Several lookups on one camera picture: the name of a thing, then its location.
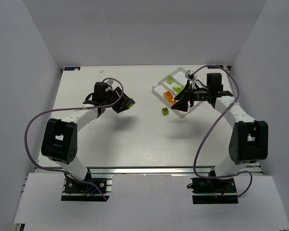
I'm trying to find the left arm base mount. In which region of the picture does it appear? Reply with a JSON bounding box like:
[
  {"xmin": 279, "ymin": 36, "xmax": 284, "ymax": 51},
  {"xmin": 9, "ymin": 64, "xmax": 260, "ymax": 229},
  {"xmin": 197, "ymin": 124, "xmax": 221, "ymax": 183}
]
[{"xmin": 61, "ymin": 170, "xmax": 112, "ymax": 202}]

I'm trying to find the white divided sorting tray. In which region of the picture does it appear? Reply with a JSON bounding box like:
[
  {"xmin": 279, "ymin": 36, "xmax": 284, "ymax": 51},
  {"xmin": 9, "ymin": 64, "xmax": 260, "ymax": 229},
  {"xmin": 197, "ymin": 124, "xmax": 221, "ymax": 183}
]
[{"xmin": 152, "ymin": 67, "xmax": 202, "ymax": 118}]

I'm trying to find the aluminium table rail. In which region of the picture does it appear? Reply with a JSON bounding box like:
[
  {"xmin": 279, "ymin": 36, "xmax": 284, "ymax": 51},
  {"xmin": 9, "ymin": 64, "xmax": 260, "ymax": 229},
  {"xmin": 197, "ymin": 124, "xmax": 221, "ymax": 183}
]
[{"xmin": 34, "ymin": 164, "xmax": 264, "ymax": 175}]

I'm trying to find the pale green square lego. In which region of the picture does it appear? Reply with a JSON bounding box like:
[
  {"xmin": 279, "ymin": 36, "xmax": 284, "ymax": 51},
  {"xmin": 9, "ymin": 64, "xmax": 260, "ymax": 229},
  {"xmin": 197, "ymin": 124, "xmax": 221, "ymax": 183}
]
[{"xmin": 166, "ymin": 77, "xmax": 174, "ymax": 84}]

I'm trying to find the pale green sloped lego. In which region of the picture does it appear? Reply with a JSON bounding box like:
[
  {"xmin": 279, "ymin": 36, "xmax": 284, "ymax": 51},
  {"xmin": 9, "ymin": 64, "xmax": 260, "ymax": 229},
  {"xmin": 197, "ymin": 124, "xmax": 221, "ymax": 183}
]
[{"xmin": 172, "ymin": 85, "xmax": 182, "ymax": 91}]

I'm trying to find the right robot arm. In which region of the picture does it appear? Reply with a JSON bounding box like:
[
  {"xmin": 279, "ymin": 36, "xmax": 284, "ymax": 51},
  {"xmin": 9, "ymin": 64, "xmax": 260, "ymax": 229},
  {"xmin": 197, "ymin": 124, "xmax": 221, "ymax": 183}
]
[{"xmin": 171, "ymin": 73, "xmax": 268, "ymax": 180}]

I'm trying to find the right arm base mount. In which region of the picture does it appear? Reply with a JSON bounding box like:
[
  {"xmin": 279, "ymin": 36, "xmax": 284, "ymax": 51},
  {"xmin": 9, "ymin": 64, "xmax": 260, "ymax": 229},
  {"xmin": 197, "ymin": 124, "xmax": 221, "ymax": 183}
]
[{"xmin": 186, "ymin": 172, "xmax": 238, "ymax": 205}]

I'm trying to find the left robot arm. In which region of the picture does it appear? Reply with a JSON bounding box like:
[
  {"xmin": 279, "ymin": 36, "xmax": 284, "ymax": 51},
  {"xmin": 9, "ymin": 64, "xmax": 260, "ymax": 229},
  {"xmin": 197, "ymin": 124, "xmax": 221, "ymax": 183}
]
[{"xmin": 41, "ymin": 82, "xmax": 135, "ymax": 181}]

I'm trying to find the orange rounded lego block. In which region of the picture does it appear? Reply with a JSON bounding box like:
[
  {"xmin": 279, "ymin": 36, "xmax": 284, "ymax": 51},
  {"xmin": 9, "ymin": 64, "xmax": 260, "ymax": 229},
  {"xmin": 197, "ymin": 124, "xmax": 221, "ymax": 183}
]
[{"xmin": 163, "ymin": 91, "xmax": 173, "ymax": 102}]

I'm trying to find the dark green square lego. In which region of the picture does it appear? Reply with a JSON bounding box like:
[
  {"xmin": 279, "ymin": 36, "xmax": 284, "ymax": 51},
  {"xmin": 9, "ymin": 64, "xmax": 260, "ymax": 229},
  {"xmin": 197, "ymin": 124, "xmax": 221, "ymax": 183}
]
[{"xmin": 161, "ymin": 108, "xmax": 169, "ymax": 116}]

